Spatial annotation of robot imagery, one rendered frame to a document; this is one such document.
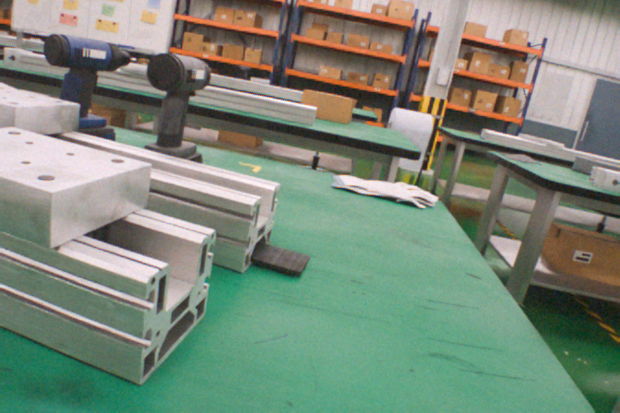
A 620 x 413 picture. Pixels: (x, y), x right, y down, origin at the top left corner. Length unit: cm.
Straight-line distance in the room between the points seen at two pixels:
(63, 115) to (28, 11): 369
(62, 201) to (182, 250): 10
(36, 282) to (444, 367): 34
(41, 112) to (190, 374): 41
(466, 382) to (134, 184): 33
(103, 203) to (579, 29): 1223
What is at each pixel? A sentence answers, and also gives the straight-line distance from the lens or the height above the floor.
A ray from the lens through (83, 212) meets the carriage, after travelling 32.
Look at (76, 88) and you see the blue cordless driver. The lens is 88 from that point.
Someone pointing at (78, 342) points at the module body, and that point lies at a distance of 33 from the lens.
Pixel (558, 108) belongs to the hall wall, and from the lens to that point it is 1212.
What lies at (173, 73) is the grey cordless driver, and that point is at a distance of 66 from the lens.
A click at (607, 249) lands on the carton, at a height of 42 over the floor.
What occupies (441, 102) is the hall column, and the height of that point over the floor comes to 104.
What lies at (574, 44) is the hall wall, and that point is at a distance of 1228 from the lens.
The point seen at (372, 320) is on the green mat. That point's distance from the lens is 44.
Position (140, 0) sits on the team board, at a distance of 373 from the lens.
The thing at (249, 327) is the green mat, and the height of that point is 78.
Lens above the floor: 100
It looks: 14 degrees down
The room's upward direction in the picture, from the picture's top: 11 degrees clockwise
